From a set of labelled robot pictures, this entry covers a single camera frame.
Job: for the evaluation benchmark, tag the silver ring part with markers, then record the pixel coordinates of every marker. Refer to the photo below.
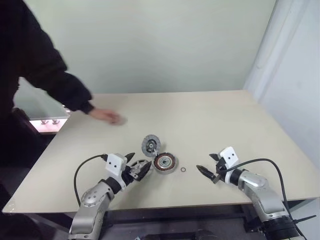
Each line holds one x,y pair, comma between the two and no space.
137,167

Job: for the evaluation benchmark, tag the black table frame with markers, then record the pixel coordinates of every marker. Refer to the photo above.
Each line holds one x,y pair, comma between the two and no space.
175,217

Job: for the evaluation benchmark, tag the black jacket sleeve forearm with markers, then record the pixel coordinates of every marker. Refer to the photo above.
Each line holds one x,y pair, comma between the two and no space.
75,92

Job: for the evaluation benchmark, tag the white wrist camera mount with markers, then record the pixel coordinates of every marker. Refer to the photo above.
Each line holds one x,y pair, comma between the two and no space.
115,165
230,157

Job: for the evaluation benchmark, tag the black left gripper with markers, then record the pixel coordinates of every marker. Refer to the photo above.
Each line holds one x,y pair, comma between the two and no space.
128,176

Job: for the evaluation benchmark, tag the pink ledge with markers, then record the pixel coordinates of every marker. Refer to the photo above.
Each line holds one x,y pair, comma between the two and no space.
47,128

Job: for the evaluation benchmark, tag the metal glass clamp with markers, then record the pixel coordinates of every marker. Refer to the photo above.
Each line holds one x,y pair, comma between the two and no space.
55,122
45,122

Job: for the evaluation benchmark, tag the person's bare hand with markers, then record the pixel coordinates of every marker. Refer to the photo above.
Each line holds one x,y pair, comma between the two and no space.
105,115

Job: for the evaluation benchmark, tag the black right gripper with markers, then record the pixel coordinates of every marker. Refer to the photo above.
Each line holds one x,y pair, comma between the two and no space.
220,167

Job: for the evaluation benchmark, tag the frosted glass partition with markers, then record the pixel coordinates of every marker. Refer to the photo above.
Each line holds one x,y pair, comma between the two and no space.
37,105

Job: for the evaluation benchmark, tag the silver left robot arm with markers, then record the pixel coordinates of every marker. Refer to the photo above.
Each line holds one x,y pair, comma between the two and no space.
92,200

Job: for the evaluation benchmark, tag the person in black jacket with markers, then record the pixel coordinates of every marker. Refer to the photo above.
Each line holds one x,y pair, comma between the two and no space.
25,50

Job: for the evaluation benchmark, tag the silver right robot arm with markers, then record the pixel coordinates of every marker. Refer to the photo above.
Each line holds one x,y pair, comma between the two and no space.
262,192

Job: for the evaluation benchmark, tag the black chair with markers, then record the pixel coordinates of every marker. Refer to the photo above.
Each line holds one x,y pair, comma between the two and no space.
27,130

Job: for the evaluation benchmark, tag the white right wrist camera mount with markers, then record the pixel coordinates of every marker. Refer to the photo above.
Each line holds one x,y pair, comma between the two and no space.
230,157

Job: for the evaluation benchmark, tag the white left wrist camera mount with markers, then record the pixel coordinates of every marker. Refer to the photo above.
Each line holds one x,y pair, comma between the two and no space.
115,165

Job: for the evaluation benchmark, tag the grey motor rotor disc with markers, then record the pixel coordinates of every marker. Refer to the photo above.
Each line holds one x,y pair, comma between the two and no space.
150,145

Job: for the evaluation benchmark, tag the silver motor housing with stator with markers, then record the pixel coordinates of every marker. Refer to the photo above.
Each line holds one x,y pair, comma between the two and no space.
160,166

